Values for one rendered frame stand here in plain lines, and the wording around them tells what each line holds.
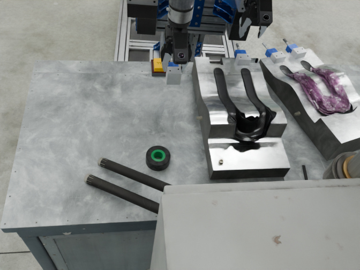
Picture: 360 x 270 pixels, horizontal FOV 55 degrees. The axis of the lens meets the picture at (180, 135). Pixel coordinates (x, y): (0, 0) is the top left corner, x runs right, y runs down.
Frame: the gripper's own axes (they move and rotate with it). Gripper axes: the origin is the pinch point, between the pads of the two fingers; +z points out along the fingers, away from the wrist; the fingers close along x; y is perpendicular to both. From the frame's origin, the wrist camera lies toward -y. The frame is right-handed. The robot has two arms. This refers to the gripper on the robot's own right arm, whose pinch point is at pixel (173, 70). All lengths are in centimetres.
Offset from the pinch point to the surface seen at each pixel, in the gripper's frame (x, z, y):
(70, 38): 58, 95, 136
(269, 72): -41.4, 10.1, 10.3
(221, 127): -13.8, 3.2, -23.1
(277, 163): -32.0, 8.9, -33.6
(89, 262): 32, 60, -46
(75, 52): 54, 95, 120
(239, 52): -28.4, 4.7, 15.7
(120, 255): 20, 54, -46
